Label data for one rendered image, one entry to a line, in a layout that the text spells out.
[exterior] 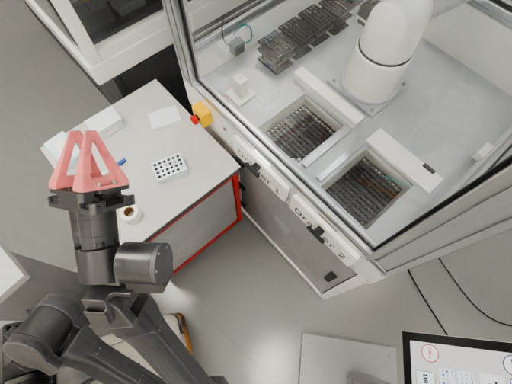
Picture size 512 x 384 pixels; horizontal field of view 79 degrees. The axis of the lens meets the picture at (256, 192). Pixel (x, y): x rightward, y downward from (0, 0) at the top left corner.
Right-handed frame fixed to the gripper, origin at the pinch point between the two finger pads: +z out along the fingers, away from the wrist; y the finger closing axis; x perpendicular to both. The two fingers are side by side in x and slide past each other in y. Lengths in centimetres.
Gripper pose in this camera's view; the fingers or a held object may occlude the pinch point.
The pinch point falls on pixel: (83, 136)
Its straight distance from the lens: 47.0
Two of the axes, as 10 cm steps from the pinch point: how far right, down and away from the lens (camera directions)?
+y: 8.6, 0.9, -5.0
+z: -0.2, -9.8, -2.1
